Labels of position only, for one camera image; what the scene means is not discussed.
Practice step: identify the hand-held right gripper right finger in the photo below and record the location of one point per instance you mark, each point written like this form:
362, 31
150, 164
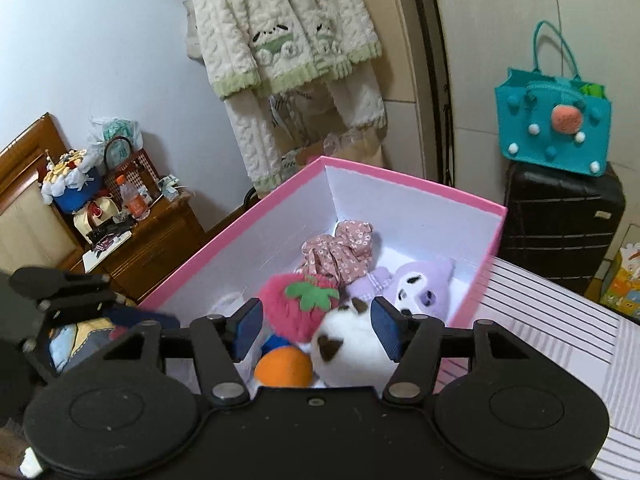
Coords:
387, 330

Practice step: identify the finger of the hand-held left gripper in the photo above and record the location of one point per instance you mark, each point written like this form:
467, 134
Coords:
35, 352
145, 321

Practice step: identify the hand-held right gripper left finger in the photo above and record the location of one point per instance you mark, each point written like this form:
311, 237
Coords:
247, 327

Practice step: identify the pink strawberry plush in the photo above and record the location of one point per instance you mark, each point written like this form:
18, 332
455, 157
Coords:
285, 305

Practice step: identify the white round plush toy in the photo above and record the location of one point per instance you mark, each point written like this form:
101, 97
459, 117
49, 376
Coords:
350, 355

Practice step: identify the orange ball plush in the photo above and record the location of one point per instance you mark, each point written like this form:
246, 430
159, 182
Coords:
282, 367

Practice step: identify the purple plush toy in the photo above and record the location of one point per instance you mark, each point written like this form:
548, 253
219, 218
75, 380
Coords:
425, 280

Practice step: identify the pink floral scrunchie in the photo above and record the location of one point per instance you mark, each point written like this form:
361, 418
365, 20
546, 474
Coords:
345, 250

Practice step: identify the pink cardboard box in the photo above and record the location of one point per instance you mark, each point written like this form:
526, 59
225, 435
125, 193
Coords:
400, 220

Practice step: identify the printed bedding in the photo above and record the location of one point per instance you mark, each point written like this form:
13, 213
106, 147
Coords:
80, 340

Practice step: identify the white notebook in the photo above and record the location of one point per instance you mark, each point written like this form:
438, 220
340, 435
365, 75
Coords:
100, 257

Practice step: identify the wooden nightstand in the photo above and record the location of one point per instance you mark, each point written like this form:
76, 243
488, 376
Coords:
160, 240

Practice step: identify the cream gift box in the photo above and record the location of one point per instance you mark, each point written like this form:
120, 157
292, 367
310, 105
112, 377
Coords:
95, 215

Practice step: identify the orange drink bottle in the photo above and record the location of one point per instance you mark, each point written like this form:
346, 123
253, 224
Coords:
134, 202

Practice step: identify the black coat stand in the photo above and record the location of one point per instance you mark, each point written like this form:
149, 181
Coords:
251, 197

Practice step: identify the small pale green trinket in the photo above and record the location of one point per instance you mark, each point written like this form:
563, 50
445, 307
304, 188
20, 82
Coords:
172, 187

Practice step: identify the blue white flower bouquet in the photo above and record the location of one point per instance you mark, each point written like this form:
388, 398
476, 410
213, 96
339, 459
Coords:
70, 180

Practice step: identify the striped tablecloth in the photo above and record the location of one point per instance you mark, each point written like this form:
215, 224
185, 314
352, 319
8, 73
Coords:
550, 320

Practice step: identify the wooden bed headboard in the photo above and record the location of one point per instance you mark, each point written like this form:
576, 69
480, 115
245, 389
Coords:
30, 160

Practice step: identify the green printed tissue pack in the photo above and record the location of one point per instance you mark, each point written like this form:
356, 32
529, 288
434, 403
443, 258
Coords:
120, 127

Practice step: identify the black suitcase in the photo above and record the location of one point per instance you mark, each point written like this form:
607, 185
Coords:
555, 225

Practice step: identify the colourful cartoon box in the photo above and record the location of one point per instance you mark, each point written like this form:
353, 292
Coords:
622, 280

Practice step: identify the teal felt handbag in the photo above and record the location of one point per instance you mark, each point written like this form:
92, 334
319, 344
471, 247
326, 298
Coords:
530, 110

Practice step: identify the cream fleece pajama top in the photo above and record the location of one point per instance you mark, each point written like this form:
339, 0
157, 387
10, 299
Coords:
260, 10

